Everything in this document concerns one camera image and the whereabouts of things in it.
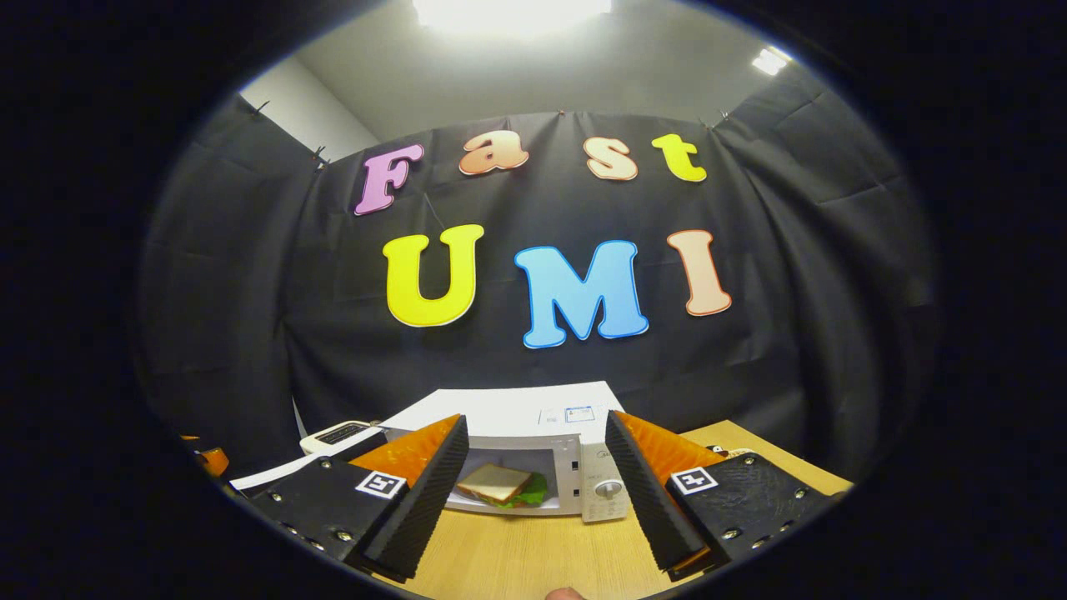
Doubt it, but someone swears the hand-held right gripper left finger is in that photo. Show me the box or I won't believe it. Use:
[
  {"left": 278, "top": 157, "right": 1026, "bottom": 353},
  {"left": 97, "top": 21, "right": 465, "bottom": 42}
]
[{"left": 248, "top": 414, "right": 472, "bottom": 582}]

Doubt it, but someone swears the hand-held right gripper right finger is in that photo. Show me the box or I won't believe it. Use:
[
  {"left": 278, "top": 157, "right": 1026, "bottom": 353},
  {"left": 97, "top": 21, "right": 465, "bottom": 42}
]
[{"left": 604, "top": 409, "right": 834, "bottom": 582}]

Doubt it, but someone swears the lettuce sandwich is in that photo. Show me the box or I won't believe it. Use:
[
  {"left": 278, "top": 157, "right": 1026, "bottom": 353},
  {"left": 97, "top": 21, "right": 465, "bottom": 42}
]
[{"left": 456, "top": 463, "right": 549, "bottom": 509}]

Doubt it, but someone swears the white microwave oven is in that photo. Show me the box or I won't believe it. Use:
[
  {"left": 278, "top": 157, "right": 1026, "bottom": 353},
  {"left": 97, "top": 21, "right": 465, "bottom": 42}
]
[{"left": 229, "top": 381, "right": 630, "bottom": 524}]

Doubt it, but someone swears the white toaster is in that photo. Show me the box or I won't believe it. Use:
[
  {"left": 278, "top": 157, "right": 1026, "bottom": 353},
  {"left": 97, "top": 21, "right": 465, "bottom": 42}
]
[{"left": 300, "top": 421, "right": 386, "bottom": 457}]

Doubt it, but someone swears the large ceiling light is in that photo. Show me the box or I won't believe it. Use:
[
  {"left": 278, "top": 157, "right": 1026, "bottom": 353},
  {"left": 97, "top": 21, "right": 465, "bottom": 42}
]
[{"left": 413, "top": 0, "right": 614, "bottom": 38}]

